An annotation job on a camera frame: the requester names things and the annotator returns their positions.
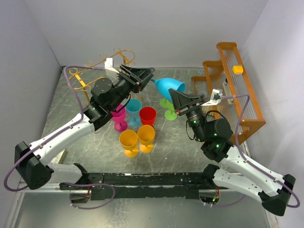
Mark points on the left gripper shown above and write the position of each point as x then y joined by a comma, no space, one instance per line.
139,78

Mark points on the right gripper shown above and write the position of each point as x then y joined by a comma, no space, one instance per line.
178,97

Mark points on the dark blue wine glass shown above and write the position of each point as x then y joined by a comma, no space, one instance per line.
164,84

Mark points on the green wine glass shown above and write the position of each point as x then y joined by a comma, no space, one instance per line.
165,103
170,112

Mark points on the light blue wine glass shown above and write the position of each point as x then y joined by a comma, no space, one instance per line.
133,108

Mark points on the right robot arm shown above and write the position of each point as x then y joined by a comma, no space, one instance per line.
269,188

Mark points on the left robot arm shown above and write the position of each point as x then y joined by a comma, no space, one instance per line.
34,161

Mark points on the red wine glass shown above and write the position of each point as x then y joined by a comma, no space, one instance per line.
147,116

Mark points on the white item on rack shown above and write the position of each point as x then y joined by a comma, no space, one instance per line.
227,91

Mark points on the orange wooden tiered rack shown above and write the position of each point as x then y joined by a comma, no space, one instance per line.
244,115

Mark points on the right orange wine glass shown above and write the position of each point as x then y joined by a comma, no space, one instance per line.
146,135

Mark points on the orange wine glass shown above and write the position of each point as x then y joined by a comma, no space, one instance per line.
146,135
128,140

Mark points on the magenta wine glass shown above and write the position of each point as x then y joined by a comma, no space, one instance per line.
119,118

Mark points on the left orange wine glass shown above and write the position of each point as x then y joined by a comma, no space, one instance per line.
128,140

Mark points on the yellow cube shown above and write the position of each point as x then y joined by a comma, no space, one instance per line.
237,69

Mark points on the white box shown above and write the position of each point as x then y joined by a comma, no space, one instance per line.
60,157

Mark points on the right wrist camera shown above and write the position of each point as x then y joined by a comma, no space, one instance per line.
215,98

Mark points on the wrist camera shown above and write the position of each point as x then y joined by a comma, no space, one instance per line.
215,98
109,68

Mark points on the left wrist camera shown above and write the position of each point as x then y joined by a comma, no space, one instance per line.
109,68

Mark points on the gold wire glass rack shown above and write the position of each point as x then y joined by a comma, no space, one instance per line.
126,55

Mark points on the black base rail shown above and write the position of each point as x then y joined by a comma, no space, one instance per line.
187,185

